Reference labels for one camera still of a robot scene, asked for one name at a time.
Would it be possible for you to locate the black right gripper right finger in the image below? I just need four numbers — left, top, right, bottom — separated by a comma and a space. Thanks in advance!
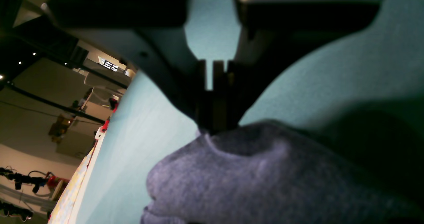
212, 0, 383, 132

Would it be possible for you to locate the blue-grey heathered T-shirt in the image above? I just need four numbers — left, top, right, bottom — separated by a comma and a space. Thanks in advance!
140, 120, 423, 224

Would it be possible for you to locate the teal table cloth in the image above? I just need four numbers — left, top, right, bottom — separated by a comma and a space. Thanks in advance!
76, 0, 423, 224

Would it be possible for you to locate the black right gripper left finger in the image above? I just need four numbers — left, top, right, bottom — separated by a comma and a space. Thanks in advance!
41, 0, 214, 133

